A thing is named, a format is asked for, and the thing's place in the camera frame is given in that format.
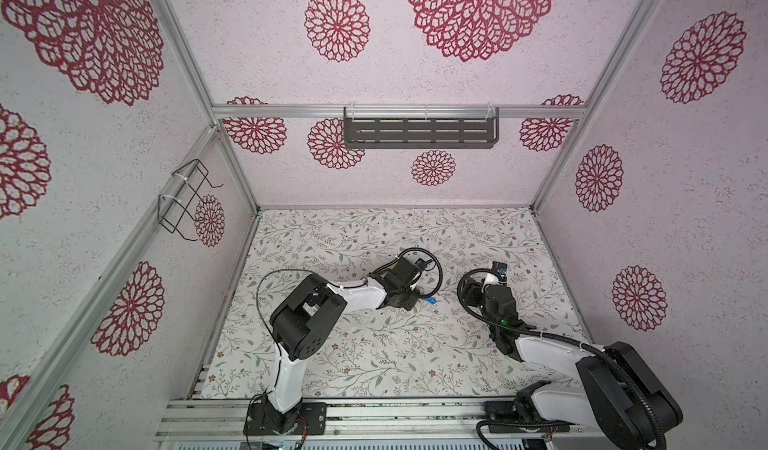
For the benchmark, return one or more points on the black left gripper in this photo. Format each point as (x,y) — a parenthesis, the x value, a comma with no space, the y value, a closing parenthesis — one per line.
(410,303)

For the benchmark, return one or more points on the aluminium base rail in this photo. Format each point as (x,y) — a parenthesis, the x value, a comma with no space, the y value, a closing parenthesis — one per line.
(345,419)

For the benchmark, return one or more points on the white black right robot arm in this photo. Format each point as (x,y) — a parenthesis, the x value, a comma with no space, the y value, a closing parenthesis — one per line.
(615,390)

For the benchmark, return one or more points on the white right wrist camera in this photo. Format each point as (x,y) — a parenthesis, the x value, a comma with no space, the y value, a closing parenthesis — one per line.
(497,274)

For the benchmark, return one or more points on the black wire wall basket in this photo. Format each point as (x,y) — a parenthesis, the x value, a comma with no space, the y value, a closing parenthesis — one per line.
(192,212)

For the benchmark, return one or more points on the grey slotted wall shelf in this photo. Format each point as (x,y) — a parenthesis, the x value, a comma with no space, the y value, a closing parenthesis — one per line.
(425,133)

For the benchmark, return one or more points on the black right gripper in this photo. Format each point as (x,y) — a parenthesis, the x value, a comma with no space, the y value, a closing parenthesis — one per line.
(472,290)

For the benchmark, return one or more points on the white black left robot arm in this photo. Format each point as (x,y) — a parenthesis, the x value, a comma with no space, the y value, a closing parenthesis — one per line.
(300,325)

